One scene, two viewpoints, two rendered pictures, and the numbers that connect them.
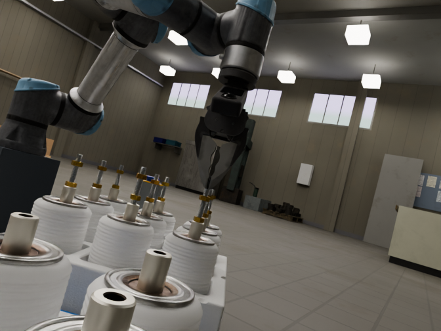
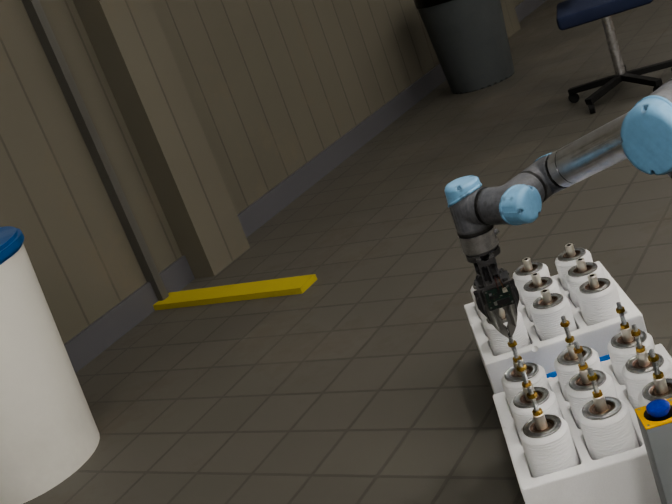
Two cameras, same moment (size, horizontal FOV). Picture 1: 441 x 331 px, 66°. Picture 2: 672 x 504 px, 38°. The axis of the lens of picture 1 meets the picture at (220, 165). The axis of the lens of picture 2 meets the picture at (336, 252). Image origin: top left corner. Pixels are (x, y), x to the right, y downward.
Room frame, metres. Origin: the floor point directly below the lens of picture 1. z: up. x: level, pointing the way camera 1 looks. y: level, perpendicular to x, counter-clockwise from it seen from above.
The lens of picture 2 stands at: (2.51, -0.13, 1.26)
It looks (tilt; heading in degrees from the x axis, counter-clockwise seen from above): 18 degrees down; 184
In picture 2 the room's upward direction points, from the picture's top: 21 degrees counter-clockwise
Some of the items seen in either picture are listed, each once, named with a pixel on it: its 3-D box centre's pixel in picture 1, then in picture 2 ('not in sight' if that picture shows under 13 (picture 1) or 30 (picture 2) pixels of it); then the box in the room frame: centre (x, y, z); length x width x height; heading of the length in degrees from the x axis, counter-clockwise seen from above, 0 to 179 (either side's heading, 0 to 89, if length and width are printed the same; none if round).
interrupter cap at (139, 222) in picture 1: (128, 220); (574, 356); (0.60, 0.13, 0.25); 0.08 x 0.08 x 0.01
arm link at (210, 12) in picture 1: (209, 31); (513, 201); (0.67, 0.09, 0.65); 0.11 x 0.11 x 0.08; 43
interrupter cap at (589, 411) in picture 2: (157, 212); (601, 408); (0.84, 0.12, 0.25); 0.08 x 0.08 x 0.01
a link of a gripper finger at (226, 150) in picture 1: (222, 166); (497, 323); (0.61, 0.00, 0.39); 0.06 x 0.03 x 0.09; 177
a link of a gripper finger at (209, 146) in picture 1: (206, 162); (512, 318); (0.61, 0.03, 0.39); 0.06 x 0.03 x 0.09; 177
